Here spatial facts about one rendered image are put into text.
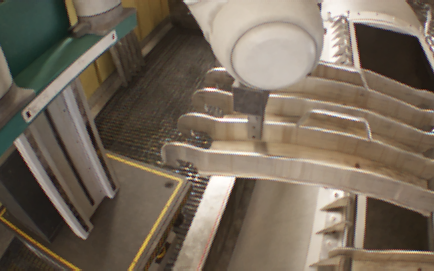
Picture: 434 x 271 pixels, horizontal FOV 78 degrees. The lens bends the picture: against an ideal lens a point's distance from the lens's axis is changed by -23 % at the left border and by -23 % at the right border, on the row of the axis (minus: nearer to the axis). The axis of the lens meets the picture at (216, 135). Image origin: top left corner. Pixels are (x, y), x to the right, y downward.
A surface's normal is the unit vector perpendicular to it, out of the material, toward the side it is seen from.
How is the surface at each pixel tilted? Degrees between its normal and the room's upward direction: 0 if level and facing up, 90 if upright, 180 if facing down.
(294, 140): 90
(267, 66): 97
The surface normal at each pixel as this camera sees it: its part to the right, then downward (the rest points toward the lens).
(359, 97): -0.31, 0.68
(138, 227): -0.05, -0.72
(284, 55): 0.05, 0.78
